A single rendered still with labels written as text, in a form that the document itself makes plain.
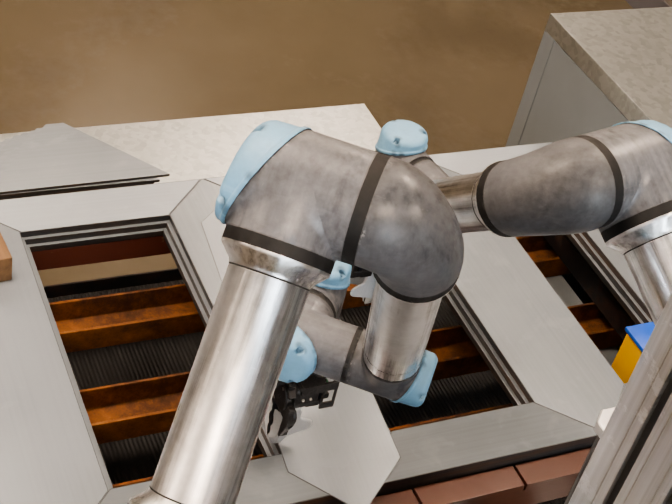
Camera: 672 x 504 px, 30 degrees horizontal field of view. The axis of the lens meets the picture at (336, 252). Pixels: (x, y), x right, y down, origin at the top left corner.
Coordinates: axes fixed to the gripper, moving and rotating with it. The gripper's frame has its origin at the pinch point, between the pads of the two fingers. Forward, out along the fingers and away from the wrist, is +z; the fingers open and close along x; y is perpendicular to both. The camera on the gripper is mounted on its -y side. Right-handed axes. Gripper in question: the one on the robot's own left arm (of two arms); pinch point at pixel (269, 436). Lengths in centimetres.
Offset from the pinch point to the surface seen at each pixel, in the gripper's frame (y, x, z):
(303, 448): 4.4, -3.0, 0.6
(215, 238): 7.1, 45.3, 0.7
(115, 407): -15.0, 25.6, 17.7
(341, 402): 13.9, 4.2, 0.6
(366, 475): 11.8, -10.1, 0.6
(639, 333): 70, 4, -3
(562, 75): 91, 70, -11
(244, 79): 86, 212, 85
